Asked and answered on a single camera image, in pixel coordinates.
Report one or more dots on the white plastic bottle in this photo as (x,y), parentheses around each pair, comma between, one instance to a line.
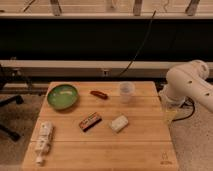
(43,142)

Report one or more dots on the green bowl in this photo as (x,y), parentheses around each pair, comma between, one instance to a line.
(62,96)

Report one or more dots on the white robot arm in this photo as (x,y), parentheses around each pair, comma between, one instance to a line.
(187,80)

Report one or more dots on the red-brown sausage toy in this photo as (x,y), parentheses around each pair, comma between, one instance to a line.
(99,94)

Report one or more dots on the clear plastic cup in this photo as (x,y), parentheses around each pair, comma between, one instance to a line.
(126,91)

